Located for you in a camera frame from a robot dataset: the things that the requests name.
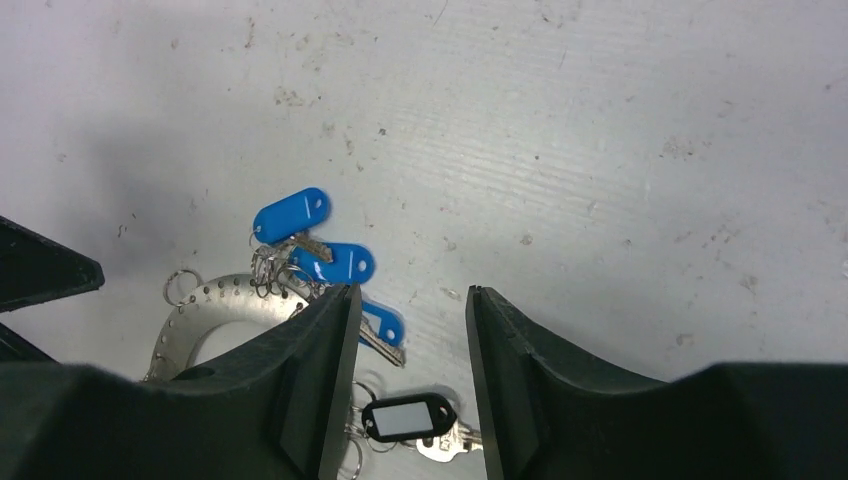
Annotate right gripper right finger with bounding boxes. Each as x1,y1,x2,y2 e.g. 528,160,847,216
466,286,847,479

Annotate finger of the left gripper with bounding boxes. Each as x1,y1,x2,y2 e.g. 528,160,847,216
1,217,105,312

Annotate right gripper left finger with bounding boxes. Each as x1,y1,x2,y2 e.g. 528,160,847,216
1,286,361,479

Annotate black key tag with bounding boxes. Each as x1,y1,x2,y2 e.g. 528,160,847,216
347,392,483,463

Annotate blue key tags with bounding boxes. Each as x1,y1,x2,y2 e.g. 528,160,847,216
251,186,407,368

